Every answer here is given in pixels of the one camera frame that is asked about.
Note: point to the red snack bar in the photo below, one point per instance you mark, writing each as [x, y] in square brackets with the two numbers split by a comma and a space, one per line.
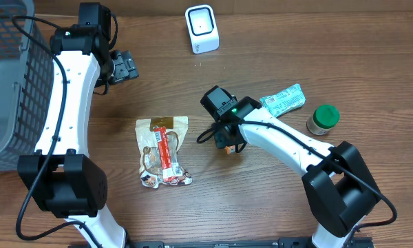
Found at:
[167, 146]

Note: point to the white barcode scanner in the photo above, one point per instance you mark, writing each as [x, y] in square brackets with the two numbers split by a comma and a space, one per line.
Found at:
[202, 29]

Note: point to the teal snack packet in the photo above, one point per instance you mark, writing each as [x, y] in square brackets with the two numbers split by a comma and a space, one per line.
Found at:
[285, 101]

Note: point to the green lid jar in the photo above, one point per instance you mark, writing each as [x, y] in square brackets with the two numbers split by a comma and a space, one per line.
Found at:
[323, 119]

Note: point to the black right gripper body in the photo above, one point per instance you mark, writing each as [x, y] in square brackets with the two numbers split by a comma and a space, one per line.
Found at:
[222, 140]

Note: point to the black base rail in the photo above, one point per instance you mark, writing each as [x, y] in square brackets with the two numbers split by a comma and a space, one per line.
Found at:
[297, 242]

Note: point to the beige cookie bag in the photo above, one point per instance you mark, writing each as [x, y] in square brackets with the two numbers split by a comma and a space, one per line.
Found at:
[150, 170]

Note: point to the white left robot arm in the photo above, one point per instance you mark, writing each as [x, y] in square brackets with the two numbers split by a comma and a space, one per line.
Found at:
[59, 174]

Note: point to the orange small carton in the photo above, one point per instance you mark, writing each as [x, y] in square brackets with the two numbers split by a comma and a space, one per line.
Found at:
[230, 149]

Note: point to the grey plastic mesh basket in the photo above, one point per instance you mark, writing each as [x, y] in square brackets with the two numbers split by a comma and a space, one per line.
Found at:
[26, 78]

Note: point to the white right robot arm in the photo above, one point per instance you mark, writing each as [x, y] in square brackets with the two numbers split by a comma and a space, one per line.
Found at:
[339, 187]

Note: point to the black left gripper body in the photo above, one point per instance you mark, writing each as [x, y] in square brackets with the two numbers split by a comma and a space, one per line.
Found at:
[124, 69]

